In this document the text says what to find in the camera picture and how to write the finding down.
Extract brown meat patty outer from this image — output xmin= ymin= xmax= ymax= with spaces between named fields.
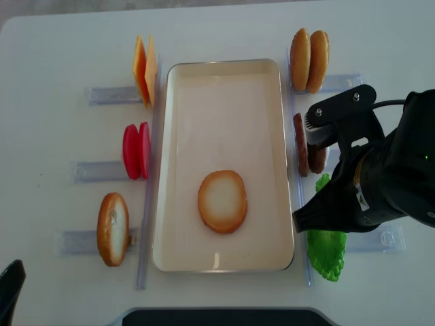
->
xmin=307 ymin=144 xmax=328 ymax=174

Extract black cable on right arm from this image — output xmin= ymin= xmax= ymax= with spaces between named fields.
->
xmin=372 ymin=98 xmax=407 ymax=110

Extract clear lettuce pusher track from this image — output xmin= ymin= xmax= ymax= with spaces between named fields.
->
xmin=346 ymin=223 xmax=406 ymax=253

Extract bun slice rack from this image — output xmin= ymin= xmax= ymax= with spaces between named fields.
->
xmin=290 ymin=28 xmax=311 ymax=92
xmin=306 ymin=30 xmax=330 ymax=94

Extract orange cheese slice inner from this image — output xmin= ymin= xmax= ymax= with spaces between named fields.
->
xmin=144 ymin=35 xmax=158 ymax=107

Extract green lettuce leaf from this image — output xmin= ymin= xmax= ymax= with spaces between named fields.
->
xmin=305 ymin=173 xmax=349 ymax=283

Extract clear bun pusher track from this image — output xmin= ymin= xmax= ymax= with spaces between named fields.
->
xmin=292 ymin=71 xmax=369 ymax=94

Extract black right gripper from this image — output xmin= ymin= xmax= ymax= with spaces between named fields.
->
xmin=292 ymin=84 xmax=411 ymax=232

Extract orange cheese slice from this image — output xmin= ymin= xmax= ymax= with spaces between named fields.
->
xmin=133 ymin=35 xmax=149 ymax=107
xmin=144 ymin=35 xmax=158 ymax=107

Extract red tomato slice inner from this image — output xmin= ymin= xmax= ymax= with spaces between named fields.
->
xmin=138 ymin=122 xmax=151 ymax=179

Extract orange cheese slice outer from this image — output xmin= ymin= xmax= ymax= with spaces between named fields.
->
xmin=133 ymin=35 xmax=149 ymax=107

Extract white rectangular tray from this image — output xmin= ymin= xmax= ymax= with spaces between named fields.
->
xmin=152 ymin=59 xmax=294 ymax=272

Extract bun slice inner right rack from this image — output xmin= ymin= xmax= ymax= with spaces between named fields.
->
xmin=306 ymin=30 xmax=330 ymax=94

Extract clear cheese pusher track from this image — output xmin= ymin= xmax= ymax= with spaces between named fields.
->
xmin=85 ymin=86 xmax=143 ymax=106

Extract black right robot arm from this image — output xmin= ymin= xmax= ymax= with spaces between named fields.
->
xmin=293 ymin=84 xmax=434 ymax=232

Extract upright bread slice left rack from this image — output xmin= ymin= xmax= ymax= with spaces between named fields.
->
xmin=97 ymin=192 xmax=129 ymax=267

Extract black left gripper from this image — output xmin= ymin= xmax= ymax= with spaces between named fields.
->
xmin=0 ymin=259 xmax=26 ymax=325

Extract red tomato slice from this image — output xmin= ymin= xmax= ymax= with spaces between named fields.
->
xmin=122 ymin=124 xmax=140 ymax=180
xmin=138 ymin=122 xmax=151 ymax=179

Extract clear bread pusher track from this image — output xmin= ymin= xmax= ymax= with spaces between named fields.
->
xmin=56 ymin=228 xmax=139 ymax=255

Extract bun slice outer right rack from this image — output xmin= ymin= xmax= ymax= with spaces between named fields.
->
xmin=290 ymin=28 xmax=311 ymax=92

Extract red tomato slice outer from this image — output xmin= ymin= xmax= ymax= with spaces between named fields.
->
xmin=122 ymin=124 xmax=140 ymax=180

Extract clear tomato pusher track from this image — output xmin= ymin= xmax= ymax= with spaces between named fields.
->
xmin=69 ymin=161 xmax=129 ymax=184

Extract bread slice on tray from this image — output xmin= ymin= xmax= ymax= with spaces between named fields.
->
xmin=198 ymin=170 xmax=248 ymax=234

